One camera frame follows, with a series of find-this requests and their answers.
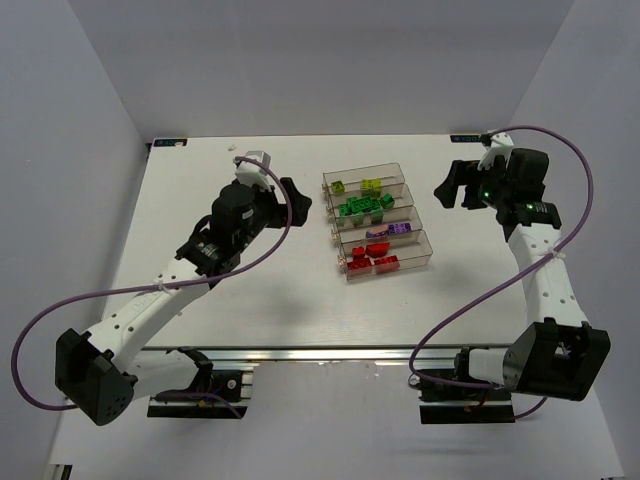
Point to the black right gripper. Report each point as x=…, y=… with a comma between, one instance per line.
x=470, y=181

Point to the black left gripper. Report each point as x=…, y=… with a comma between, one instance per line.
x=279, y=205

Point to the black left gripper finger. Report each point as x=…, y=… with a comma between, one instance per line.
x=458, y=173
x=446, y=194

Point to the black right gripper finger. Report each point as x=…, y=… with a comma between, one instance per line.
x=299, y=214
x=296, y=198

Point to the lime green square lego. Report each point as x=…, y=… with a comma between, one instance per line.
x=337, y=187

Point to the green eight-stud lego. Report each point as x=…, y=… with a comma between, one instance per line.
x=345, y=209

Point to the red small square lego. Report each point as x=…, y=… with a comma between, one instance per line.
x=359, y=253

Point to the purple lego piece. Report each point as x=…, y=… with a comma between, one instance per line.
x=378, y=231

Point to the red long lego brick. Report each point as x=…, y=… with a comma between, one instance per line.
x=386, y=264

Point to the green lego with slope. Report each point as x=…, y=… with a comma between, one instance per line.
x=363, y=205

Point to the green tall lego block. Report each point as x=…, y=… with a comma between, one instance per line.
x=387, y=202

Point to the purple eight-stud lego brick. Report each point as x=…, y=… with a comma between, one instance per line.
x=399, y=228

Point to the green curved slope lego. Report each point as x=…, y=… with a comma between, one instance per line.
x=377, y=217

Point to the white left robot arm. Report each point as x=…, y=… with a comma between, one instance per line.
x=104, y=369

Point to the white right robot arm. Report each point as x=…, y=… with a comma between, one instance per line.
x=559, y=354

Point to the blue label sticker right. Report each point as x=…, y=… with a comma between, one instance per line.
x=467, y=138

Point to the blue label sticker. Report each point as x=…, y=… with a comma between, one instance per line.
x=467, y=138
x=169, y=142

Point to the clear bin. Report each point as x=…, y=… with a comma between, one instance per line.
x=389, y=174
x=343, y=232
x=400, y=192
x=413, y=252

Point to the clear bin farthest back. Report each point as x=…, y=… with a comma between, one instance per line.
x=389, y=174

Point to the clear bin nearest front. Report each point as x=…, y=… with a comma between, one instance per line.
x=413, y=252

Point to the lime green long lego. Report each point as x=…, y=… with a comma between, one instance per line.
x=371, y=187

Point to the blue label sticker left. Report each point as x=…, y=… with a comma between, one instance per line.
x=169, y=142

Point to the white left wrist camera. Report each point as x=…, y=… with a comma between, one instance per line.
x=250, y=169

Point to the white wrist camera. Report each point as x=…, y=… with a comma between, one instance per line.
x=250, y=169
x=496, y=145

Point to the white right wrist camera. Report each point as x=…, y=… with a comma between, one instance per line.
x=496, y=145

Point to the aluminium table edge rail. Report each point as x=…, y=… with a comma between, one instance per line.
x=322, y=354

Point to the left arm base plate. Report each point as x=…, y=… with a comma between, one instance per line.
x=223, y=395

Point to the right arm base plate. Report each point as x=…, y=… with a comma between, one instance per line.
x=441, y=404

